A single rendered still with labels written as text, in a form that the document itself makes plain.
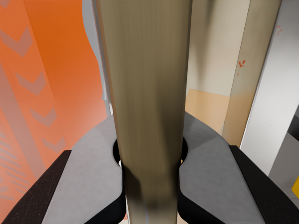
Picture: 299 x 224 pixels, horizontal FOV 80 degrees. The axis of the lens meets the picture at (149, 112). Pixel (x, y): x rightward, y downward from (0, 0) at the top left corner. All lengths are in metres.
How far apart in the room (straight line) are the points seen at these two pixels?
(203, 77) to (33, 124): 0.18
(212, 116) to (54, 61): 0.16
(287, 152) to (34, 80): 1.88
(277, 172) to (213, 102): 1.89
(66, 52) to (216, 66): 0.13
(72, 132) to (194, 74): 0.14
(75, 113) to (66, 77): 0.04
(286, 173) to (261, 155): 1.92
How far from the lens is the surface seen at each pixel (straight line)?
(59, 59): 0.18
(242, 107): 0.17
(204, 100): 0.19
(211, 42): 0.17
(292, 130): 0.43
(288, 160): 2.00
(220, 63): 0.18
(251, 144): 0.18
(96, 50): 0.17
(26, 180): 0.29
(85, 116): 0.19
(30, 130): 0.23
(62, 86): 0.19
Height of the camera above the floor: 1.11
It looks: 61 degrees down
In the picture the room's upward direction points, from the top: 177 degrees clockwise
